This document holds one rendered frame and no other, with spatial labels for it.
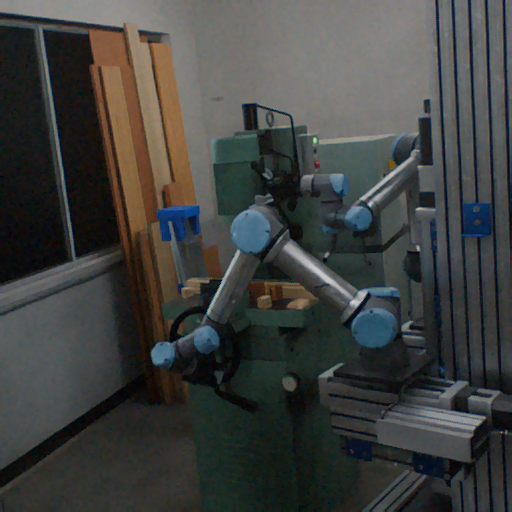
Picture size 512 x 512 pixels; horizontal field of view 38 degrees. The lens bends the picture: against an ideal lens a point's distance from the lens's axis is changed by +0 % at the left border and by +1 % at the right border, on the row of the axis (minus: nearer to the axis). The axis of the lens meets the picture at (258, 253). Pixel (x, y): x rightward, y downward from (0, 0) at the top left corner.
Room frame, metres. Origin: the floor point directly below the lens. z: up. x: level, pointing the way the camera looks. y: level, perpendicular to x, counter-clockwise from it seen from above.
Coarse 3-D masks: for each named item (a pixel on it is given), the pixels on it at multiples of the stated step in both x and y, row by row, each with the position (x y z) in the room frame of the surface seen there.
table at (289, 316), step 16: (176, 304) 2.77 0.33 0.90; (192, 304) 2.74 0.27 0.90; (256, 304) 2.65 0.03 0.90; (272, 304) 2.62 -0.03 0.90; (320, 304) 2.61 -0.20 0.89; (192, 320) 2.72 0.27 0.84; (240, 320) 2.56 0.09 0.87; (256, 320) 2.58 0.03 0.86; (272, 320) 2.55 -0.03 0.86; (288, 320) 2.52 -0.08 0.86; (304, 320) 2.50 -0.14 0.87
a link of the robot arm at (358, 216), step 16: (416, 144) 2.52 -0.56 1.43; (416, 160) 2.44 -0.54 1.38; (400, 176) 2.40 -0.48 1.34; (416, 176) 2.42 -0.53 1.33; (368, 192) 2.39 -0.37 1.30; (384, 192) 2.37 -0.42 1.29; (400, 192) 2.40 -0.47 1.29; (352, 208) 2.33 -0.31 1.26; (368, 208) 2.34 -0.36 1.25; (336, 224) 2.40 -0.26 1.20; (352, 224) 2.31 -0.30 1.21; (368, 224) 2.32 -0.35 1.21
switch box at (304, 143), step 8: (296, 136) 2.96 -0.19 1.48; (304, 136) 2.94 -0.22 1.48; (312, 136) 2.97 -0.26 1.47; (296, 144) 2.96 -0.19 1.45; (304, 144) 2.94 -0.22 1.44; (304, 152) 2.94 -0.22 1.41; (312, 152) 2.96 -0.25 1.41; (304, 160) 2.95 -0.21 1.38; (312, 160) 2.95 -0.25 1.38; (320, 160) 3.01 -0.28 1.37; (304, 168) 2.95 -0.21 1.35; (312, 168) 2.95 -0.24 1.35; (320, 168) 3.01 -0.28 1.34
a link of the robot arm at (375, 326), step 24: (240, 216) 2.02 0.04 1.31; (264, 216) 2.02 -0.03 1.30; (240, 240) 2.01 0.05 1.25; (264, 240) 1.99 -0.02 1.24; (288, 240) 2.03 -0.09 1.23; (288, 264) 2.00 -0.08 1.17; (312, 264) 2.00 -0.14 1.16; (312, 288) 1.99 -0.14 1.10; (336, 288) 1.98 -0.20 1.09; (336, 312) 1.99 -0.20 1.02; (360, 312) 1.93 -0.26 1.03; (384, 312) 1.93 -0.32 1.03; (360, 336) 1.93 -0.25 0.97; (384, 336) 1.92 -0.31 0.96
